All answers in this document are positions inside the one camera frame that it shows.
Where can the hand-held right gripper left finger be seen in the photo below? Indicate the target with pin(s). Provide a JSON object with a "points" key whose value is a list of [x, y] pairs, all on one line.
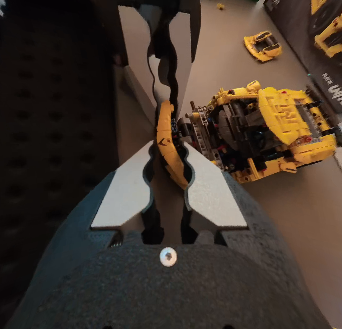
{"points": [[123, 198]]}

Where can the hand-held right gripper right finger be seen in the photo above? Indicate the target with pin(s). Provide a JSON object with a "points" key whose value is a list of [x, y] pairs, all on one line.
{"points": [[213, 198]]}

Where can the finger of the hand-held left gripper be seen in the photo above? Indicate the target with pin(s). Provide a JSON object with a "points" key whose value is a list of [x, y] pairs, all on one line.
{"points": [[133, 40], [183, 53]]}

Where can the yellow toy brick car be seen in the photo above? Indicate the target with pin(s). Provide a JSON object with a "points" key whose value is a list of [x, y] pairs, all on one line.
{"points": [[277, 112]]}

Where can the grey desk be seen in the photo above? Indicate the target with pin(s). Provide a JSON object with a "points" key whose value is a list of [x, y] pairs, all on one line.
{"points": [[280, 227]]}

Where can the small tan brick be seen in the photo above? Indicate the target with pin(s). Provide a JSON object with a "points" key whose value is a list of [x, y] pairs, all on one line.
{"points": [[220, 6]]}

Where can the yellow car roof panel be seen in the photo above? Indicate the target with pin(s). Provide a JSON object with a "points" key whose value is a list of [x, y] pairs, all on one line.
{"points": [[263, 47]]}

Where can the black perforated panel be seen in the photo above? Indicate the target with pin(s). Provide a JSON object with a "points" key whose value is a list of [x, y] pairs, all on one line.
{"points": [[53, 147]]}

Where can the toy car box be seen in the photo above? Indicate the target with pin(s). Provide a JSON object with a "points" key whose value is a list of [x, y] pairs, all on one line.
{"points": [[294, 21]]}

